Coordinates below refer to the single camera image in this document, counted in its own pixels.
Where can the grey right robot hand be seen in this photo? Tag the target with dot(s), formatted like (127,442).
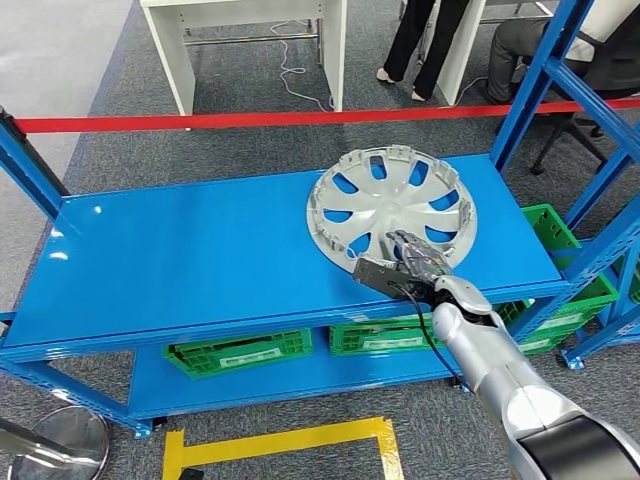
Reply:
(423,258)

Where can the grey plastic wheel hubcap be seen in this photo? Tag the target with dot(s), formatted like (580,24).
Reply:
(370,205)

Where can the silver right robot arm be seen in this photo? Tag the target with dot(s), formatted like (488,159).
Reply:
(500,371)

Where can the blue metal shelf rack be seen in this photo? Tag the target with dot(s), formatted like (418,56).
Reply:
(200,252)

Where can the green plastic crate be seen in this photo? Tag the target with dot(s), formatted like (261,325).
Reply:
(635,285)
(545,228)
(240,354)
(375,338)

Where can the white desk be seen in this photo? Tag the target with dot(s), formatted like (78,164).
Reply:
(463,66)
(167,60)

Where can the person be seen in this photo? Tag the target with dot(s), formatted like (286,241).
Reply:
(410,40)
(510,53)

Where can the black office chair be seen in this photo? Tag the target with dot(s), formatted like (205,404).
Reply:
(564,126)

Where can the red barrier belt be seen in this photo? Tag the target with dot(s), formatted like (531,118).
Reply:
(200,122)

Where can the chrome stanchion base and pole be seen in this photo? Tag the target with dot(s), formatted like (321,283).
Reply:
(75,437)

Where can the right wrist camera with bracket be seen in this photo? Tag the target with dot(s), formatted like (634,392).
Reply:
(375,275)

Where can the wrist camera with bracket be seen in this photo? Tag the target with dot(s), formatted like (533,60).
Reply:
(375,275)
(192,474)

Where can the blue metal rack frame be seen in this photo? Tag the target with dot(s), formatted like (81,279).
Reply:
(615,331)

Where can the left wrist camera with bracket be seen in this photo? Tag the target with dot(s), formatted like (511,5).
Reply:
(192,474)

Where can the black post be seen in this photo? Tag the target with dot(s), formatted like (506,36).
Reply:
(30,154)

